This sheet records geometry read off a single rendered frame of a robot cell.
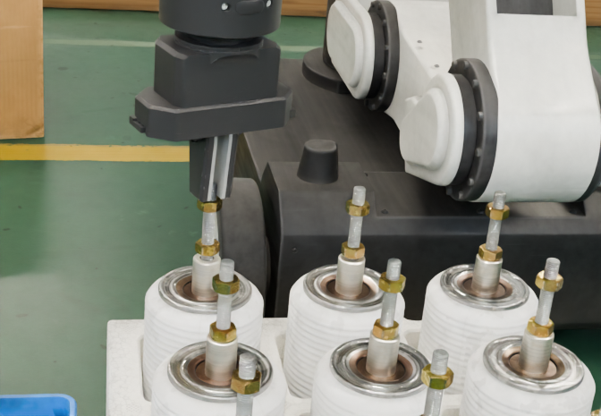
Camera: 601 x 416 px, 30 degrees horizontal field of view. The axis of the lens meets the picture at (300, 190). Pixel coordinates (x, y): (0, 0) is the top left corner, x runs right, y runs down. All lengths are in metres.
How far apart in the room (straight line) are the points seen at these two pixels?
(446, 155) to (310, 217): 0.19
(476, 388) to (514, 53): 0.38
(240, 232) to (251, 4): 0.45
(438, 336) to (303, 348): 0.12
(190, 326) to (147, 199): 0.80
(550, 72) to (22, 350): 0.65
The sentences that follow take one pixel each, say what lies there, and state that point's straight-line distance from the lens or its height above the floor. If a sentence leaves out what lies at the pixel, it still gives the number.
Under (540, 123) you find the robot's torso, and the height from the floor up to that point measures 0.35.
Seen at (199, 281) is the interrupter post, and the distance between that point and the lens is 0.90.
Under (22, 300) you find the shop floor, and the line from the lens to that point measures 1.40.
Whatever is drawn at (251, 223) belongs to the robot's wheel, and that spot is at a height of 0.18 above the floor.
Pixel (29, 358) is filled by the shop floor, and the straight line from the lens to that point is 1.29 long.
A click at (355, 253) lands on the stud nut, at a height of 0.29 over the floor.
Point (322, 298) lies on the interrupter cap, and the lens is 0.91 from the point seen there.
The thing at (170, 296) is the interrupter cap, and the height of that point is 0.25.
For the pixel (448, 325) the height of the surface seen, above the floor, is 0.23.
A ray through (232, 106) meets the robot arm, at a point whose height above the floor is 0.42.
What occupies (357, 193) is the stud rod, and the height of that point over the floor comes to 0.34.
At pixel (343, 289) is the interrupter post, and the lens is 0.92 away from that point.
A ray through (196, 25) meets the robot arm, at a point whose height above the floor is 0.48.
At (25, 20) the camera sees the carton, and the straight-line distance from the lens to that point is 1.81.
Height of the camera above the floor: 0.70
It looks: 24 degrees down
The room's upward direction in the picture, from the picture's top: 5 degrees clockwise
